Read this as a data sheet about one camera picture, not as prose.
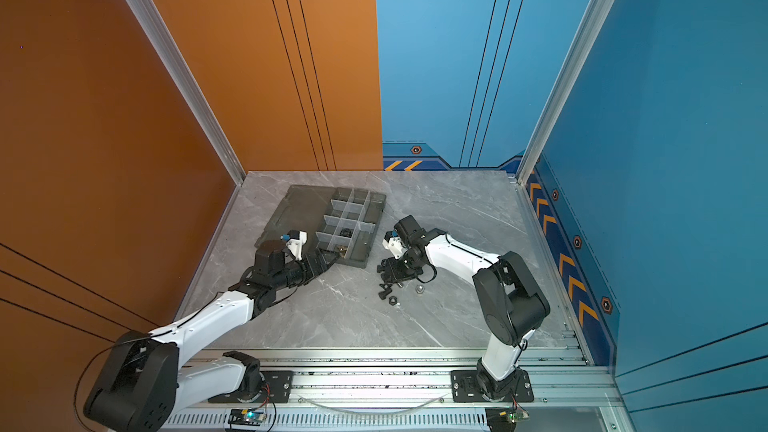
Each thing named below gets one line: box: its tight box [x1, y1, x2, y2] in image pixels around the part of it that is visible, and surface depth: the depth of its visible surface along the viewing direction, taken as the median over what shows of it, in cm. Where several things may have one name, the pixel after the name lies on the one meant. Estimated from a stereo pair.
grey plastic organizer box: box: [255, 184, 387, 268], surface depth 110 cm
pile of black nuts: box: [378, 283, 393, 300], surface depth 91 cm
